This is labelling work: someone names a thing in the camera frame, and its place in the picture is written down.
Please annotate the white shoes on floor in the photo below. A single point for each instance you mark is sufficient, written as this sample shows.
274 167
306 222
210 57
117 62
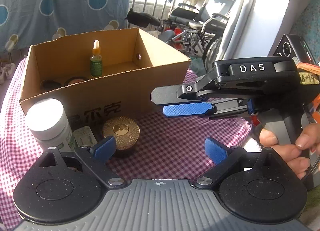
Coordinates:
7 72

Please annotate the right hand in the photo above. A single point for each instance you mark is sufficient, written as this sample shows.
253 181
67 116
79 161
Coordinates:
309 138

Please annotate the black bicycle seat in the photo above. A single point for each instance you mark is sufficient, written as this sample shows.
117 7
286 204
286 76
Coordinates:
142 19

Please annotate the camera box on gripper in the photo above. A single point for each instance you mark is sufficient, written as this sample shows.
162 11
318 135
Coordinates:
295 47

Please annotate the gold lid jar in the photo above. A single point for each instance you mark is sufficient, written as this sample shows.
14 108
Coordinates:
126 133

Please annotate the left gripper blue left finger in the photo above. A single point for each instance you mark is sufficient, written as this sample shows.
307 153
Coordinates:
93 159

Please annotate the large cardboard box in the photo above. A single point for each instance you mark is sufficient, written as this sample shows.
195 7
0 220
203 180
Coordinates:
134 64

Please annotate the white medicine bottle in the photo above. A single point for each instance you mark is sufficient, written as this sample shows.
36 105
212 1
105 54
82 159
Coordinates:
49 125

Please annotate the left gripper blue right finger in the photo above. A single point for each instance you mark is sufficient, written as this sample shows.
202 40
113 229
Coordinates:
226 161

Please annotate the black small object in box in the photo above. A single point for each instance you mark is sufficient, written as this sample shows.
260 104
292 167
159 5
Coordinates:
48 85

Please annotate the green dropper bottle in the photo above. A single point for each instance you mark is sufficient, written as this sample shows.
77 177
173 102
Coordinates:
96 64

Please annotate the black tape roll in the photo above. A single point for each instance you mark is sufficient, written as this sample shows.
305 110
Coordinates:
74 80

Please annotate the blue patterned blanket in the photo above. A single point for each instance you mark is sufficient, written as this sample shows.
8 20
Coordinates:
30 22

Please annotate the green plastic bag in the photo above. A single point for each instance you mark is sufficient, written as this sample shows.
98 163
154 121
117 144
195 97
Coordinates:
196 66

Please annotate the wheelchair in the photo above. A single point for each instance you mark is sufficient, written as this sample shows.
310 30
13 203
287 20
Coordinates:
197 32

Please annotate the purple checkered tablecloth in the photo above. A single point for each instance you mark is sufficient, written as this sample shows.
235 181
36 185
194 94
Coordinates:
166 148

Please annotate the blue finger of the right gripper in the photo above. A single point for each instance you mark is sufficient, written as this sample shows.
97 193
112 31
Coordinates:
173 94
218 110

